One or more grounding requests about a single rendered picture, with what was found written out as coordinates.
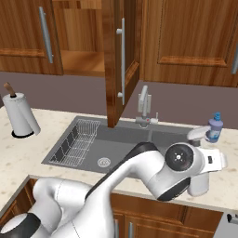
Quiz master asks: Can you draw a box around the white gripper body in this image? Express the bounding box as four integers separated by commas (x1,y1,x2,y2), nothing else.
186,125,212,147

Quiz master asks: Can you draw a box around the blue spray bottle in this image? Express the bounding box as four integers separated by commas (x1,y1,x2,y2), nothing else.
206,112,224,144

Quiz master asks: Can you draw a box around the silver sink tap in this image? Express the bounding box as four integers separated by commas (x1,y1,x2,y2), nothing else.
135,85,160,128

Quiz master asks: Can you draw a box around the grey kitchen sink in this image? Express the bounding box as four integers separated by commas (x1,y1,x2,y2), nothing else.
41,115,205,179

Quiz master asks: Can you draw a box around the wooden base cabinet door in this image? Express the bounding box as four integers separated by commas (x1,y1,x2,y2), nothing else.
124,213,218,238
111,210,126,238

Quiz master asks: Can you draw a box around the wooden base cabinet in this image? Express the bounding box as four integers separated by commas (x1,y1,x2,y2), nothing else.
0,178,37,229

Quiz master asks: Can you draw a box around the grey dishwasher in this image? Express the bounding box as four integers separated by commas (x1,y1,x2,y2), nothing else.
213,211,238,238

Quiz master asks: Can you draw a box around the white paper towel roll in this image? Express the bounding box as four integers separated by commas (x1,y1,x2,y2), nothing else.
2,91,42,138

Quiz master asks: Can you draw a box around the wooden paper towel holder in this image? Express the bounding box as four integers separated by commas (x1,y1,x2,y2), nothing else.
3,82,35,139

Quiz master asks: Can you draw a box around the silver cabinet door handle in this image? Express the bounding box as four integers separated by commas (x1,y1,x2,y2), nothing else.
38,6,55,64
115,18,126,106
231,43,238,75

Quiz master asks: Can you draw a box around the wooden wall cabinet door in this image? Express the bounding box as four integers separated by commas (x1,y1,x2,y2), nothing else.
101,0,142,129
0,0,64,76
140,0,238,88

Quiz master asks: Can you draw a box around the silver base cabinet handle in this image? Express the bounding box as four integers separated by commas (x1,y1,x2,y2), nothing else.
127,221,135,238
113,218,121,238

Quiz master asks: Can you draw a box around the wire sink rack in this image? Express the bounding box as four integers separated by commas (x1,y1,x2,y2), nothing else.
49,119,101,165

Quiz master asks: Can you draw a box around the wooden wall cabinet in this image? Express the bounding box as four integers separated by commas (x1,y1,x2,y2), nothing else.
51,0,107,78

